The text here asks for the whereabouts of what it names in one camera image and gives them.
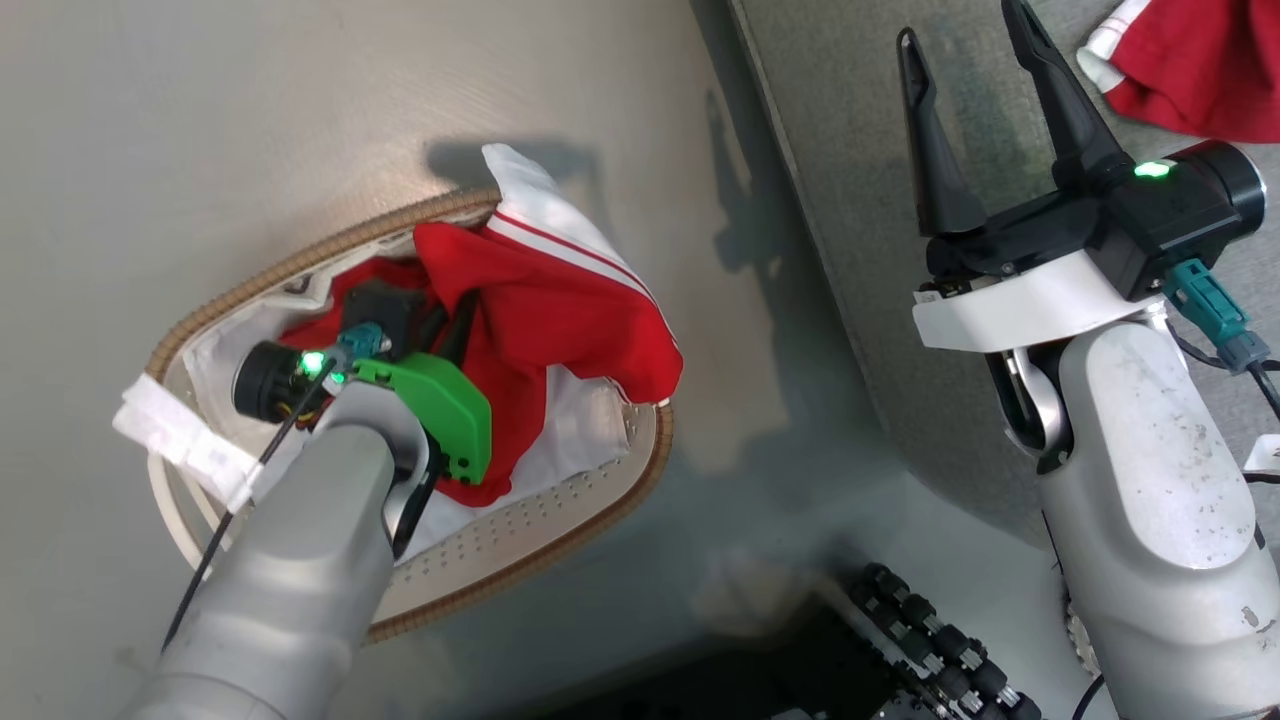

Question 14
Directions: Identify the black cable teal connector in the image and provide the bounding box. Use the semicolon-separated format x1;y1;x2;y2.
1163;258;1280;421

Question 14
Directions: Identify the white tape on basket handle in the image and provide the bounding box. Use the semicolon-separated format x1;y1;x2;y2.
112;374;263;513

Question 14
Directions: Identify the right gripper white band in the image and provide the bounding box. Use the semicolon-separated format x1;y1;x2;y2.
896;0;1267;354

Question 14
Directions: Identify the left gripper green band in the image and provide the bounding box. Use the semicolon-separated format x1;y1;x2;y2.
233;279;493;488

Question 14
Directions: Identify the white laundry basket brown rim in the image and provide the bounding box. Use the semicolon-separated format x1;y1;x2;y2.
145;187;675;643

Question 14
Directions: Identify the grey sofa seat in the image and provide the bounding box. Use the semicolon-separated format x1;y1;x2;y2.
728;0;1280;546

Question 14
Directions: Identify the red garment white cuff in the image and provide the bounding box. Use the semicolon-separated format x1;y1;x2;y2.
1076;0;1280;142

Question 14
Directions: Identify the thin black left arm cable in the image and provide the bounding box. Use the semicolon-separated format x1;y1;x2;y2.
161;368;341;653

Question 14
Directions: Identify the red white striped garment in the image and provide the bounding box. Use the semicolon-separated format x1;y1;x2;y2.
278;143;685;508

